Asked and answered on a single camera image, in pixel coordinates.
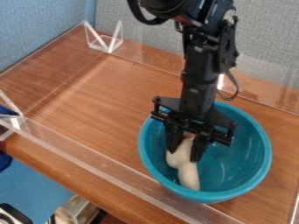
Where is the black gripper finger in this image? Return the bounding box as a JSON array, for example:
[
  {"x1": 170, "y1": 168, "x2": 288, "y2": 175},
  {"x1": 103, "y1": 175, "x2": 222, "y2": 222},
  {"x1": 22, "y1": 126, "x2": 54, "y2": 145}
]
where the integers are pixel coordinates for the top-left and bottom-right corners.
[
  {"x1": 191, "y1": 133, "x2": 211, "y2": 162},
  {"x1": 166, "y1": 124, "x2": 183, "y2": 153}
]

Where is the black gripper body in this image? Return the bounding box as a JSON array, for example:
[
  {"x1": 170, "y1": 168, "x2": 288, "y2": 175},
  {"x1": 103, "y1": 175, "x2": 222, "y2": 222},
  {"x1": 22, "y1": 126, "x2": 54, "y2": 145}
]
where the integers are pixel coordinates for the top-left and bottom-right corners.
[{"x1": 151, "y1": 80, "x2": 238, "y2": 145}]

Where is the white and orange toy mushroom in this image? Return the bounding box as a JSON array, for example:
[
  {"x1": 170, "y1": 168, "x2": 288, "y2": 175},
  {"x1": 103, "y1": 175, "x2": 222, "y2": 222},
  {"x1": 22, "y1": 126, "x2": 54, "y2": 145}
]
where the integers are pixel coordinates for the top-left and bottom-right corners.
[{"x1": 166, "y1": 134, "x2": 201, "y2": 191}]

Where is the blue plastic bowl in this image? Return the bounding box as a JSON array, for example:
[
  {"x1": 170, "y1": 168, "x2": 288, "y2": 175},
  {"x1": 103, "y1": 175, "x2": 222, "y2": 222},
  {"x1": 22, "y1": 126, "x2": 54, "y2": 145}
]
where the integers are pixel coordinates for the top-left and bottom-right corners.
[{"x1": 138, "y1": 100, "x2": 274, "y2": 205}]

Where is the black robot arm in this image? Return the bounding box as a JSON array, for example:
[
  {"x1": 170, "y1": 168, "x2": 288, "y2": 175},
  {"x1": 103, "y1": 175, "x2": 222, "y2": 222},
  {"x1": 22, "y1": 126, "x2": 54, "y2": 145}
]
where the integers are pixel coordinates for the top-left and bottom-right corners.
[{"x1": 127, "y1": 0, "x2": 240, "y2": 162}]

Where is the clear acrylic back barrier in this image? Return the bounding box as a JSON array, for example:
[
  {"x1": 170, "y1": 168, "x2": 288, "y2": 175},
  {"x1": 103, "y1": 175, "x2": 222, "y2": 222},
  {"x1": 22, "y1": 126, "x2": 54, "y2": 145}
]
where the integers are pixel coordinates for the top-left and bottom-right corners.
[{"x1": 93, "y1": 25, "x2": 299, "y2": 116}]

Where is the clear acrylic barrier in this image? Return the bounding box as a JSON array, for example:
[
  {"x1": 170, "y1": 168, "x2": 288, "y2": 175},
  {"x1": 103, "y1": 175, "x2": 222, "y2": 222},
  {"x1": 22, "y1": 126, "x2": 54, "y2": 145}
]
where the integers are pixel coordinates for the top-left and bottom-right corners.
[
  {"x1": 93, "y1": 25, "x2": 299, "y2": 116},
  {"x1": 6, "y1": 117, "x2": 242, "y2": 224}
]

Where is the clear acrylic front barrier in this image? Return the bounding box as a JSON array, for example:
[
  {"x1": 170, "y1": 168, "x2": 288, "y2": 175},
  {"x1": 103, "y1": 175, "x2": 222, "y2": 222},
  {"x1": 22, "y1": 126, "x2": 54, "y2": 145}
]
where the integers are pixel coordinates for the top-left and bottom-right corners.
[{"x1": 6, "y1": 117, "x2": 242, "y2": 224}]

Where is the grey metal box below table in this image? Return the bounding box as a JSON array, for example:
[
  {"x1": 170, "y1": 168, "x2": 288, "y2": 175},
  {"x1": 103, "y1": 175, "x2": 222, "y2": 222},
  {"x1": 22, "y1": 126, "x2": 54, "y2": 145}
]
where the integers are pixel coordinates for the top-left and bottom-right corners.
[{"x1": 47, "y1": 195, "x2": 99, "y2": 224}]

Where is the blue object at left edge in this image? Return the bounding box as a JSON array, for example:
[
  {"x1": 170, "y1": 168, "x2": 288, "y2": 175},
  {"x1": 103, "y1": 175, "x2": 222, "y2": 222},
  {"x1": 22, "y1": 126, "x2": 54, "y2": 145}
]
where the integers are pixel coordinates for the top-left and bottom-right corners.
[{"x1": 0, "y1": 104, "x2": 21, "y2": 173}]

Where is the black and white device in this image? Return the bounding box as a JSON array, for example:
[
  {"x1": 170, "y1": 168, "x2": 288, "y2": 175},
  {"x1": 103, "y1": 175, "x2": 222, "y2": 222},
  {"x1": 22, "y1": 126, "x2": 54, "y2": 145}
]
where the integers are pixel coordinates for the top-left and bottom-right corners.
[{"x1": 0, "y1": 203, "x2": 34, "y2": 224}]

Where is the black cable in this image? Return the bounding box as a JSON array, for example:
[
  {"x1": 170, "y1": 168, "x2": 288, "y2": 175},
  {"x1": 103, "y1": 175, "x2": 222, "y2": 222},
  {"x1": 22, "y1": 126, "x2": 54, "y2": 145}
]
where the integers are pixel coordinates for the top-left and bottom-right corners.
[{"x1": 215, "y1": 69, "x2": 241, "y2": 102}]

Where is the clear acrylic corner bracket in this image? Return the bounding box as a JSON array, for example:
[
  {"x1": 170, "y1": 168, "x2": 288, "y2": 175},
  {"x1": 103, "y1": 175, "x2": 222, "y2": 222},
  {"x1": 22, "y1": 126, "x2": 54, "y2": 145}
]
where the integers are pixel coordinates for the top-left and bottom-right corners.
[{"x1": 83, "y1": 21, "x2": 125, "y2": 53}]

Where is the clear acrylic left bracket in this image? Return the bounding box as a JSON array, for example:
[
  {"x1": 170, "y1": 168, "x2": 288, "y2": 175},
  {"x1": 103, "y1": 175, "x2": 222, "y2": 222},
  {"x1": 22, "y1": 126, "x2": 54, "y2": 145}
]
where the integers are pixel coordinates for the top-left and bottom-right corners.
[{"x1": 0, "y1": 90, "x2": 25, "y2": 141}]

